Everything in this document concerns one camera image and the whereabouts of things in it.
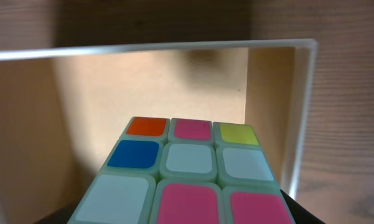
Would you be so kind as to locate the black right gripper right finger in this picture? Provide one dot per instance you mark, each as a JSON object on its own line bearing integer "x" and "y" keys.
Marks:
{"x": 299, "y": 213}

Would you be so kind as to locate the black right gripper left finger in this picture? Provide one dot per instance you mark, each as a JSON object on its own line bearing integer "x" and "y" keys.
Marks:
{"x": 60, "y": 216}

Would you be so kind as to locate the colourful puzzle cube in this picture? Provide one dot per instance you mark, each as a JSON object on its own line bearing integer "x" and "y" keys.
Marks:
{"x": 184, "y": 171}

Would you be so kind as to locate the white cardboard box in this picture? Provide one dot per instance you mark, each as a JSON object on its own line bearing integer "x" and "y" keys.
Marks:
{"x": 62, "y": 109}

